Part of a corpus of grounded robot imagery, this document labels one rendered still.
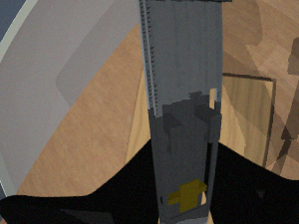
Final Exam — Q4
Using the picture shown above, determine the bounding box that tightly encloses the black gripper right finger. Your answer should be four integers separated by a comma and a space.
209, 143, 299, 224

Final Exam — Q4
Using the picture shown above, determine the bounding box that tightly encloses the light wooden board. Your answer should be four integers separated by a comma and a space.
125, 71, 274, 167

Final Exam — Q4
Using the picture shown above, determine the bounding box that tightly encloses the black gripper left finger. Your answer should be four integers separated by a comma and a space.
0, 140, 158, 224

